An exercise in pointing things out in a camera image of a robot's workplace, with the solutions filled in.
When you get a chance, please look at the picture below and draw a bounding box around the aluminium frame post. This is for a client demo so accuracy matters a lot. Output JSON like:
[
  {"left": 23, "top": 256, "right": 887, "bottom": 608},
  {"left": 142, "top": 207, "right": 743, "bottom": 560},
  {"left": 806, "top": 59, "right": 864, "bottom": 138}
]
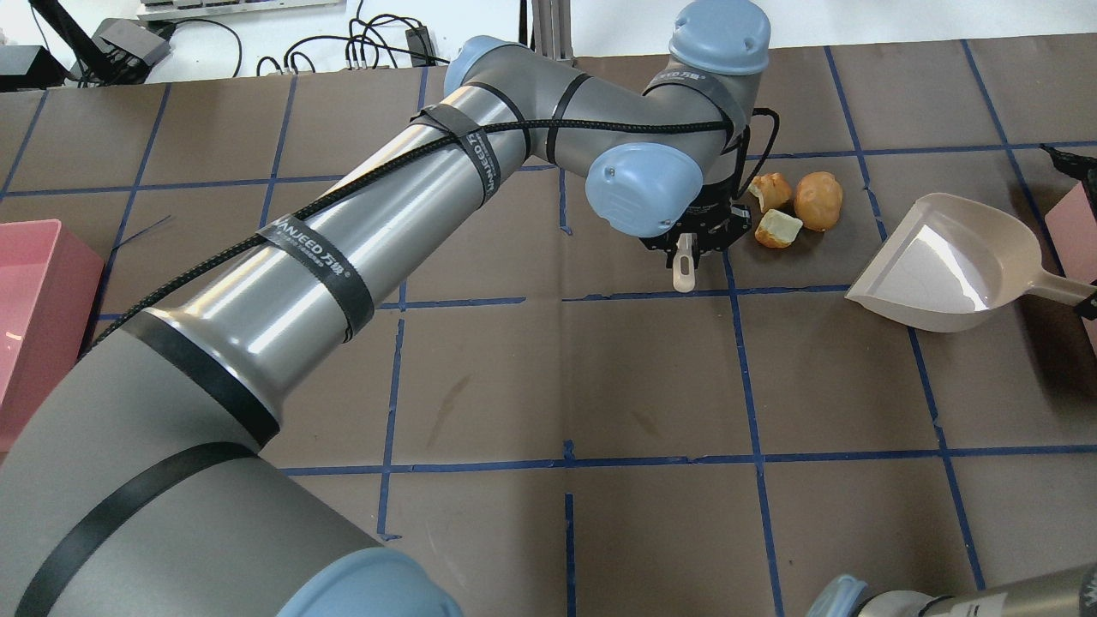
[{"left": 530, "top": 0, "right": 575, "bottom": 66}]

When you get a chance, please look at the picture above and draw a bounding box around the beige plastic dustpan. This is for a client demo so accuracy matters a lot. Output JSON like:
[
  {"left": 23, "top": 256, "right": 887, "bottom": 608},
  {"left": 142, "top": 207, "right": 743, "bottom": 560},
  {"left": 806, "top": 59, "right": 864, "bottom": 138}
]
[{"left": 846, "top": 193, "right": 1094, "bottom": 332}]

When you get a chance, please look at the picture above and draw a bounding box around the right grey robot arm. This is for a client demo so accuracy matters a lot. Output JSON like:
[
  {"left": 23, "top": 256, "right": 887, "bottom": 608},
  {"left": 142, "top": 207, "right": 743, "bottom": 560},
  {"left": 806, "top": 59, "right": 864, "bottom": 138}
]
[{"left": 806, "top": 563, "right": 1096, "bottom": 616}]

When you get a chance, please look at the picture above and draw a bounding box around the pink plastic bin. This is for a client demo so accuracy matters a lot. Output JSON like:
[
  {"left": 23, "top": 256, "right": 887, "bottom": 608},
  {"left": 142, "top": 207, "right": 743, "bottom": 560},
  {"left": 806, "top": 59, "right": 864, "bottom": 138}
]
[{"left": 1, "top": 218, "right": 105, "bottom": 453}]

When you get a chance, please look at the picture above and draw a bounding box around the torn bread piece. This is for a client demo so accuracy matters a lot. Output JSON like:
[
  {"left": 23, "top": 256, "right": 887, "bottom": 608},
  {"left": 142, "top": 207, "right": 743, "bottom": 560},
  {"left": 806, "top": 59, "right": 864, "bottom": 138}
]
[{"left": 753, "top": 207, "right": 803, "bottom": 249}]

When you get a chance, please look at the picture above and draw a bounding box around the black power adapter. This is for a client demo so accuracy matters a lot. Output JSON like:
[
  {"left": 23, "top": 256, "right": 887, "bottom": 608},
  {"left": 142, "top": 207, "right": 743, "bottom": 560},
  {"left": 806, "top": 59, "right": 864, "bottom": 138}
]
[{"left": 405, "top": 25, "right": 436, "bottom": 66}]

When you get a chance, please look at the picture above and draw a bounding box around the small brown bread piece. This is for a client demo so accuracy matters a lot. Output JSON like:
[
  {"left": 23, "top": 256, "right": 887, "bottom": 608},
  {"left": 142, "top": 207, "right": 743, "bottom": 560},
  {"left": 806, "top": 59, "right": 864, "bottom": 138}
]
[{"left": 747, "top": 172, "right": 793, "bottom": 214}]

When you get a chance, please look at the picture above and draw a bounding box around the beige hand brush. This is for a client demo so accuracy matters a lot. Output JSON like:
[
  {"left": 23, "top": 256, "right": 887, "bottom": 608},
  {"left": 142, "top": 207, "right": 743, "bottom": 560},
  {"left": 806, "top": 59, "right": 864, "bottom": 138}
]
[{"left": 670, "top": 234, "right": 695, "bottom": 294}]

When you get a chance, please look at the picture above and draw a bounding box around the pink bin with black bag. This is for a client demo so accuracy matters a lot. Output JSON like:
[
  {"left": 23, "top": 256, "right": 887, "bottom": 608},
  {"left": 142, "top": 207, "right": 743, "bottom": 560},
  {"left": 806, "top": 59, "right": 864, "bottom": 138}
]
[{"left": 1045, "top": 180, "right": 1097, "bottom": 352}]

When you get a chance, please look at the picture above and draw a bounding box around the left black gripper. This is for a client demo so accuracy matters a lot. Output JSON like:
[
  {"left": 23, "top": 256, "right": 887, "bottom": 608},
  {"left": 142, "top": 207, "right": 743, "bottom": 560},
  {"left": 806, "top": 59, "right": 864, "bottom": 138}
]
[{"left": 641, "top": 179, "right": 753, "bottom": 256}]

